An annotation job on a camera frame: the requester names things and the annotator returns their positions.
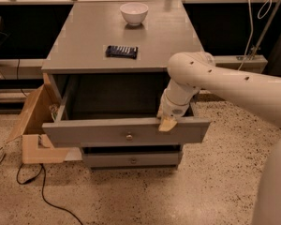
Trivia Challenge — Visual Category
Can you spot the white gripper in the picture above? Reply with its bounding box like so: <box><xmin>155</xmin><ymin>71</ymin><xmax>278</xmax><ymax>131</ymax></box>
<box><xmin>156</xmin><ymin>94</ymin><xmax>188</xmax><ymax>132</ymax></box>

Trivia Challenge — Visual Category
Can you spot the grey top drawer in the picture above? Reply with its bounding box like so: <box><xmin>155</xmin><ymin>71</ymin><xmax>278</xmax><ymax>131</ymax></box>
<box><xmin>42</xmin><ymin>72</ymin><xmax>210</xmax><ymax>147</ymax></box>

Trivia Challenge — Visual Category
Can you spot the grey drawer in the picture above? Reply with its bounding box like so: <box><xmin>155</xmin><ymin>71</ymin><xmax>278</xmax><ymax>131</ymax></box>
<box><xmin>42</xmin><ymin>72</ymin><xmax>210</xmax><ymax>147</ymax></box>
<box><xmin>82</xmin><ymin>152</ymin><xmax>182</xmax><ymax>168</ymax></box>

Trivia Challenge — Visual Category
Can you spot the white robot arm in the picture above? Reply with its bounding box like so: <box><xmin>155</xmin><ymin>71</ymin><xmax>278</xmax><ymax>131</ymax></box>
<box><xmin>157</xmin><ymin>52</ymin><xmax>281</xmax><ymax>225</ymax></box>

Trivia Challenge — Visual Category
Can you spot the grey bottom drawer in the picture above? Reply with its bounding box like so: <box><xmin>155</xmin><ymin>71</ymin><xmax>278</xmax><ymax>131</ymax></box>
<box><xmin>82</xmin><ymin>152</ymin><xmax>182</xmax><ymax>168</ymax></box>

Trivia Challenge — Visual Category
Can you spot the grey drawer cabinet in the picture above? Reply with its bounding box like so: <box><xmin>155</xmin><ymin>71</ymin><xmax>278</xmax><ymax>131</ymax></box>
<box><xmin>42</xmin><ymin>1</ymin><xmax>202</xmax><ymax>156</ymax></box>

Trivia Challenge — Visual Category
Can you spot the open cardboard box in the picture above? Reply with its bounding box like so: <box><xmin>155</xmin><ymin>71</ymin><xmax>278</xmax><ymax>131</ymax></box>
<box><xmin>7</xmin><ymin>73</ymin><xmax>70</xmax><ymax>164</ymax></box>

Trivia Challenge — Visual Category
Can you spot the white bowl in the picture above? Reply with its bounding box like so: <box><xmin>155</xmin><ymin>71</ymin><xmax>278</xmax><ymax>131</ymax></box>
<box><xmin>120</xmin><ymin>2</ymin><xmax>149</xmax><ymax>25</ymax></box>

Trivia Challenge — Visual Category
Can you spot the green snack bag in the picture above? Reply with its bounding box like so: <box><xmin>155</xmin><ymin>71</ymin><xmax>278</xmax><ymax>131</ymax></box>
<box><xmin>49</xmin><ymin>104</ymin><xmax>59</xmax><ymax>121</ymax></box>

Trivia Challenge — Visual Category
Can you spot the slanted metal pole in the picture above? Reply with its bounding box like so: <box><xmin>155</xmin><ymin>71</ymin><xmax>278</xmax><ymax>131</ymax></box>
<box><xmin>248</xmin><ymin>0</ymin><xmax>281</xmax><ymax>60</ymax></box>

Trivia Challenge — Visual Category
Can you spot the black floor cable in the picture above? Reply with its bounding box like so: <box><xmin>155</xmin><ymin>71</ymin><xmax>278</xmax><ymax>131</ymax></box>
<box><xmin>16</xmin><ymin>162</ymin><xmax>84</xmax><ymax>225</ymax></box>

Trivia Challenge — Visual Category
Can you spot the white hanging cable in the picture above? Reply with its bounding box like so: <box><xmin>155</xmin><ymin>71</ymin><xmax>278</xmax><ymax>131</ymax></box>
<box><xmin>237</xmin><ymin>0</ymin><xmax>274</xmax><ymax>71</ymax></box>

